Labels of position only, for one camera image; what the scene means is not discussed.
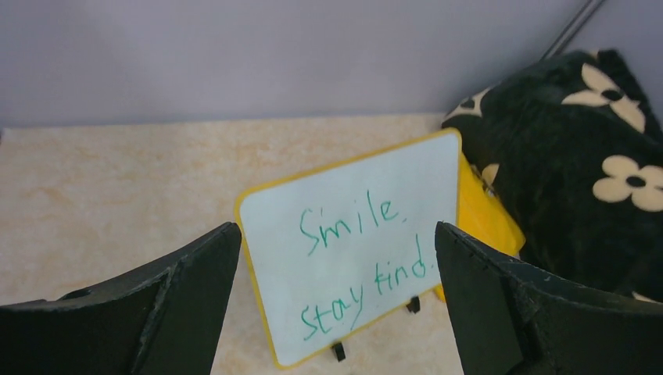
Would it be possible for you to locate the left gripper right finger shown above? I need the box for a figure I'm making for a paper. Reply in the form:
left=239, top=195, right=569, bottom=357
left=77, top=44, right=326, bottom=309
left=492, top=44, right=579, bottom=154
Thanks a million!
left=435, top=222, right=662, bottom=374

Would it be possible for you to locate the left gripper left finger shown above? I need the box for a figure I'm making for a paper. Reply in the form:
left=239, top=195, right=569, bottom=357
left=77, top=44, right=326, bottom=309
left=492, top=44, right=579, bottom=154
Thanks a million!
left=1, top=222, right=242, bottom=374

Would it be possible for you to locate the yellow-framed whiteboard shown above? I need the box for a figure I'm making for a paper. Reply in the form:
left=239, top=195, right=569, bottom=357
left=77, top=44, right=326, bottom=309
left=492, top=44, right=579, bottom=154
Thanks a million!
left=235, top=129, right=461, bottom=369

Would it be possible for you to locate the black whiteboard foot right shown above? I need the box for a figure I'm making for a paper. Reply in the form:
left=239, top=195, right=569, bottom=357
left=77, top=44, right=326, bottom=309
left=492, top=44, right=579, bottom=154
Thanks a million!
left=406, top=296, right=421, bottom=314

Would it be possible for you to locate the black whiteboard foot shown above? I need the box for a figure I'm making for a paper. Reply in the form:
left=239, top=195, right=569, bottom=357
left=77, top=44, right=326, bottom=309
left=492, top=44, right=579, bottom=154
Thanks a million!
left=406, top=296, right=421, bottom=314
left=331, top=341, right=346, bottom=362

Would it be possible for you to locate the black whiteboard foot left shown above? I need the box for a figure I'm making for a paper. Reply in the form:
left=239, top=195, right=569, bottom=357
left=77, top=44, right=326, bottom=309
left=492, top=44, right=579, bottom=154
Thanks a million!
left=331, top=341, right=346, bottom=362

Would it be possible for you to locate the yellow folded cloth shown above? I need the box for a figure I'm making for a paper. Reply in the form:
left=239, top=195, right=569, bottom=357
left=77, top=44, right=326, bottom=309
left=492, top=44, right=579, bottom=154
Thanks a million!
left=434, top=152, right=526, bottom=304

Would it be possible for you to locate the black floral blanket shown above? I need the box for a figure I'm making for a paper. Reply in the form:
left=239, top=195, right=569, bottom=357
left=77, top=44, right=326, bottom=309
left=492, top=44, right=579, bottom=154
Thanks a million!
left=442, top=49, right=662, bottom=302

